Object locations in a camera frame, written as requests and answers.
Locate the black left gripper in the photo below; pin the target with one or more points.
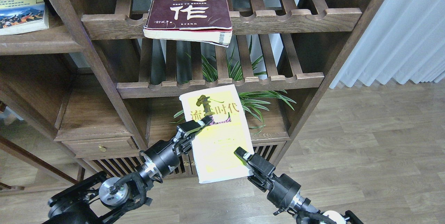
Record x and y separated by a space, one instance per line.
163 157

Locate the yellow-green cover book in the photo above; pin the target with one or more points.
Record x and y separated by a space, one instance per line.
214 147

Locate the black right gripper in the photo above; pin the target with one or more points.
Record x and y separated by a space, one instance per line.
282 190

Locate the green spider plant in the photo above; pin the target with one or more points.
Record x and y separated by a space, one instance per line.
252 102

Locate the brass drawer knob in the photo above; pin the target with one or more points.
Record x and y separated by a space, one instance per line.
102 148

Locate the white curtain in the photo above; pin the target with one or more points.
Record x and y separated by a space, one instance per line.
405 41

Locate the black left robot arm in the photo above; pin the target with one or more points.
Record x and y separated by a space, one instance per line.
102 200

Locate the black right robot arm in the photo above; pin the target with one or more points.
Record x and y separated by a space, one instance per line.
308 214

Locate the dark red book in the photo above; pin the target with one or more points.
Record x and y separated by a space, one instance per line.
190 20

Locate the dark wooden bookshelf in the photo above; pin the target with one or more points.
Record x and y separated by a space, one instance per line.
92 79

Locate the small white landscape-cover book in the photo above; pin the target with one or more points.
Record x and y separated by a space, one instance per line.
23 16

